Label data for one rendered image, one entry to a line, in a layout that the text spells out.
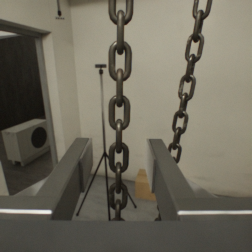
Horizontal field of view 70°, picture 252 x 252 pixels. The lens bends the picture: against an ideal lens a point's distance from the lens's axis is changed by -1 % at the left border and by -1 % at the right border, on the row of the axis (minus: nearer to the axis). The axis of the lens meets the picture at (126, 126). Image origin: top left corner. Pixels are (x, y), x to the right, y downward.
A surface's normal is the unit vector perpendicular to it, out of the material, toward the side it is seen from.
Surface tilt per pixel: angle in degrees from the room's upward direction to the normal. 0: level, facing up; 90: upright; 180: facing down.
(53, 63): 90
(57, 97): 90
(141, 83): 90
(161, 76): 90
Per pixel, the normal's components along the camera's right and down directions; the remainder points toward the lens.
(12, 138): -0.29, 0.29
